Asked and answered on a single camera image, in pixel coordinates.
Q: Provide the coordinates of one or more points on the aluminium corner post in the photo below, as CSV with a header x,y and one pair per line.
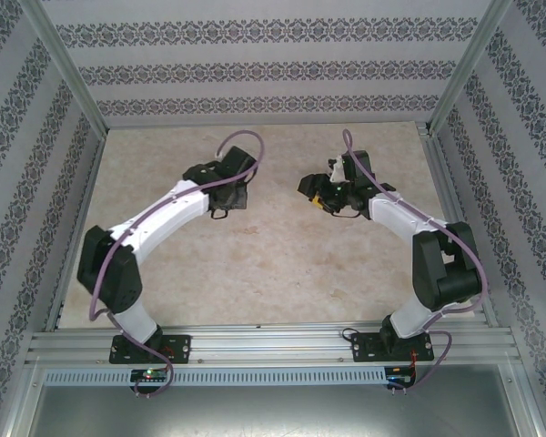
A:
x,y
468,59
63,59

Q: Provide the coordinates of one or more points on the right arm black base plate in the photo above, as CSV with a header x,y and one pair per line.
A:
x,y
361,348

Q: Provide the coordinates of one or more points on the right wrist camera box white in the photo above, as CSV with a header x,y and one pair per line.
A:
x,y
339,170

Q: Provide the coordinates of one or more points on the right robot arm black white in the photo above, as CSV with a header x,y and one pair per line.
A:
x,y
391,211

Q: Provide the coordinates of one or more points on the circuit board with blue light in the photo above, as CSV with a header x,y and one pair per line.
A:
x,y
400,374

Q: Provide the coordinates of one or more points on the circuit board with green light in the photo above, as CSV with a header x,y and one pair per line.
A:
x,y
148,374

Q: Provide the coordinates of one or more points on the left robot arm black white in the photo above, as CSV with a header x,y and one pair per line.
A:
x,y
164,218

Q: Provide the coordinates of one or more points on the aluminium side rail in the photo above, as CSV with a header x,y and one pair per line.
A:
x,y
88,182
446,182

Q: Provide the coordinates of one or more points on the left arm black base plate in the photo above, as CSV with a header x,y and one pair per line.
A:
x,y
182,348

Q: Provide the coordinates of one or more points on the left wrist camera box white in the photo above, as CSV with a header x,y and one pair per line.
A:
x,y
218,156

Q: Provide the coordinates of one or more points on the aluminium mounting rail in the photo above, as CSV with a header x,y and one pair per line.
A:
x,y
273,341

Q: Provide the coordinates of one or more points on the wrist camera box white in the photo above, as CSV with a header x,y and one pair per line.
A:
x,y
339,170
218,156

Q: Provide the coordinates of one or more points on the grey metal panel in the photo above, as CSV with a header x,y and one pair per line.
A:
x,y
273,409

